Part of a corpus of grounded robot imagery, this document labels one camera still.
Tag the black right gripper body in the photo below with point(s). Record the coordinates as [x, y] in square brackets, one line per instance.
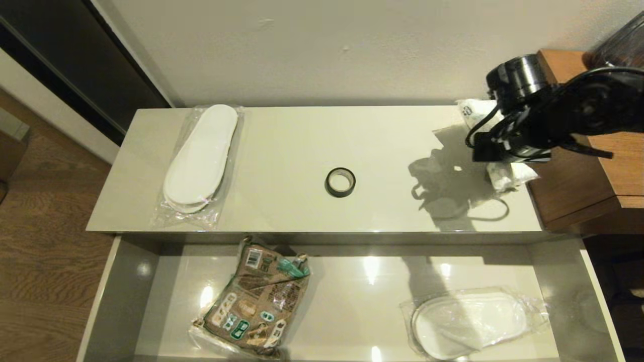
[508, 148]

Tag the white soft tissue pack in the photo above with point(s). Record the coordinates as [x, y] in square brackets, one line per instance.
[508, 176]

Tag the black tape roll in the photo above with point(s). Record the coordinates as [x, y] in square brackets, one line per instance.
[327, 184]

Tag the white slippers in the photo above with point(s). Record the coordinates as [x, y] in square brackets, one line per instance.
[468, 322]
[200, 158]

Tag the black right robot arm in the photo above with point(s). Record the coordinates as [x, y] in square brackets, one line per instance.
[593, 105]

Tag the brown wooden side cabinet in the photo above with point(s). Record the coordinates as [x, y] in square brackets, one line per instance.
[578, 186]

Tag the dark glass vase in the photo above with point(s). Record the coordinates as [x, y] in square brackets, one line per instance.
[624, 45]

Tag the black metal stand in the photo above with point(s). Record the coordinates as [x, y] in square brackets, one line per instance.
[626, 296]

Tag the brown printed snack bag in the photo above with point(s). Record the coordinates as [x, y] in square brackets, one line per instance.
[256, 301]

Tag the dark door panel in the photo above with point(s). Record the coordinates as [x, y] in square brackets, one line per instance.
[75, 50]

